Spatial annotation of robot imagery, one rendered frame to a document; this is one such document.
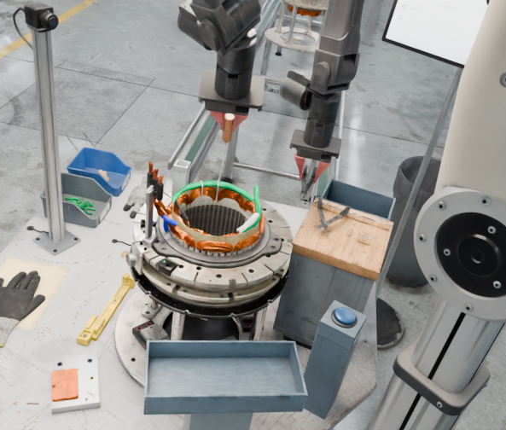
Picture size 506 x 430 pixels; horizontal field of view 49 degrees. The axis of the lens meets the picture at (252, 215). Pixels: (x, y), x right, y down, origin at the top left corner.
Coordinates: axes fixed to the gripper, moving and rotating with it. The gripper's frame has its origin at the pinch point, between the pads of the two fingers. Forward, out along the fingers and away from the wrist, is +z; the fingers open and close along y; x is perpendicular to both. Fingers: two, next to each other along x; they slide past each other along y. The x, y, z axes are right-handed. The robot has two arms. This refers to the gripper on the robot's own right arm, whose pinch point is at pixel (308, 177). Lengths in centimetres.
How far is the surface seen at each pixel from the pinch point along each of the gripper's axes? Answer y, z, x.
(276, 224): 4.1, 6.0, 11.1
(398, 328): -53, 118, -79
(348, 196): -10.8, 13.7, -16.9
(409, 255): -54, 101, -111
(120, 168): 60, 36, -38
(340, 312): -11.7, 10.6, 26.9
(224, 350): 6.8, 9.7, 42.8
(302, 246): -2.1, 9.2, 12.3
